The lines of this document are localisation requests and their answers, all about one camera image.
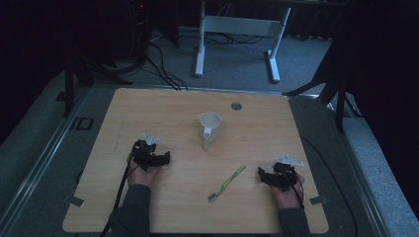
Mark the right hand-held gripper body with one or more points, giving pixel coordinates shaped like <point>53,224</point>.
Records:
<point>284,173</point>

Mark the grey round table grommet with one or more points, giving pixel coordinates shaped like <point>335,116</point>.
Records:
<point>236,106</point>

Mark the grey tape piece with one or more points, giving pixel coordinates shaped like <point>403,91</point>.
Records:
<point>318,200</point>
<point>74,200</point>

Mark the black metal stand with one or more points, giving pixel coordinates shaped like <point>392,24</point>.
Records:
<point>69,85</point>
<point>339,98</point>

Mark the white desk frame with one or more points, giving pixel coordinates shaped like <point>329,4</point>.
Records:
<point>240,25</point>

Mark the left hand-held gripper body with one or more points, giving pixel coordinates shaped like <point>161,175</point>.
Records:
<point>144,152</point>

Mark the person's right hand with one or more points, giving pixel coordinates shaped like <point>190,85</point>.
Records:
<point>287,197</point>

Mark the person's left hand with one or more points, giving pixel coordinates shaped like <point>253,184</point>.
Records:
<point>142,176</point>

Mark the green and grey toothbrush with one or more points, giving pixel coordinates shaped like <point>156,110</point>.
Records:
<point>227,183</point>

